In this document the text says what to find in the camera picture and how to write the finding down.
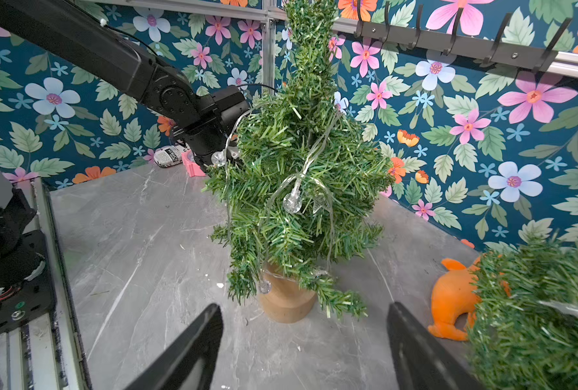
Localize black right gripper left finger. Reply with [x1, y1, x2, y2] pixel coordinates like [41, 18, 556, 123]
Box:
[127, 303, 224, 390]

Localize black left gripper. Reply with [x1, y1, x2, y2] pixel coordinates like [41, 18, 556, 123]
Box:
[178, 86, 250, 171]

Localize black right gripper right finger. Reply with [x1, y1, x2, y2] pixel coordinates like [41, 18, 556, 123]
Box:
[386, 302, 484, 390]

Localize green christmas tree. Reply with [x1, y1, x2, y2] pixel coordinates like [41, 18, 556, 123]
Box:
[206, 1, 393, 319]
[469, 239, 578, 389]

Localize clear string light wire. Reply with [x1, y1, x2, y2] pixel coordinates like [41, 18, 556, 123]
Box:
[536, 298, 578, 323]

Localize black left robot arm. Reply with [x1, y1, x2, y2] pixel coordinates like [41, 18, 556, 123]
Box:
[0, 1, 248, 289]

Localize pink alarm clock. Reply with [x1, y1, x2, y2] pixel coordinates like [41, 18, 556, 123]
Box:
[181, 149, 206, 177]

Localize orange plush toy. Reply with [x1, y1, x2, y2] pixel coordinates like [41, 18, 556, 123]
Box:
[427, 257, 482, 341]

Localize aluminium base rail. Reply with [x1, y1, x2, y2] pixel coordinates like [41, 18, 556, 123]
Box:
[0, 179, 92, 389]

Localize aluminium frame struts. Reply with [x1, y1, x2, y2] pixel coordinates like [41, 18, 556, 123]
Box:
[88, 0, 578, 98]

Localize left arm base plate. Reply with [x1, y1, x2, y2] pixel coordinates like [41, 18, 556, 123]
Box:
[0, 230, 57, 335]

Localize black coat hook rail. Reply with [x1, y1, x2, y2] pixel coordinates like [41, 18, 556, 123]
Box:
[354, 1, 572, 72]

